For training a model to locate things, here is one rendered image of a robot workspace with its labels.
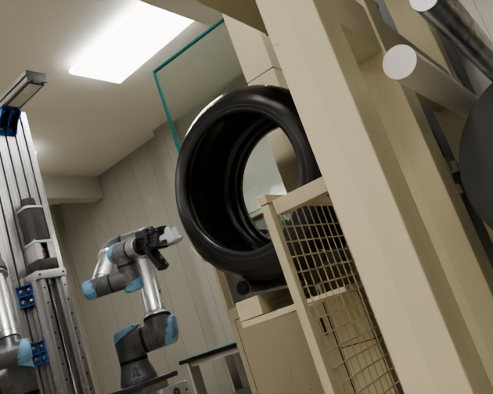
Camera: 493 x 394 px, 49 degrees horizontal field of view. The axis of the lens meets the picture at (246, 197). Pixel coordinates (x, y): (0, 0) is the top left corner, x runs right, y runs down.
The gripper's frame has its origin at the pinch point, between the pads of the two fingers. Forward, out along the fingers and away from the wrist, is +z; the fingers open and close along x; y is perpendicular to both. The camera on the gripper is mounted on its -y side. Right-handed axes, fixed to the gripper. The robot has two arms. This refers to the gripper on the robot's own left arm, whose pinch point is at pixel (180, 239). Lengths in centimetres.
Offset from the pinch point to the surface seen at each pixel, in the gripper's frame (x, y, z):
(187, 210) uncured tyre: -13.0, 6.0, 16.7
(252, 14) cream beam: -11, 56, 55
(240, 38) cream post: 28, 72, 26
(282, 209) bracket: -57, -9, 76
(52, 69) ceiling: 174, 219, -268
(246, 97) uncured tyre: -12, 33, 47
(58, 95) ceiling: 207, 214, -307
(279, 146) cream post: 28.4, 26.1, 31.6
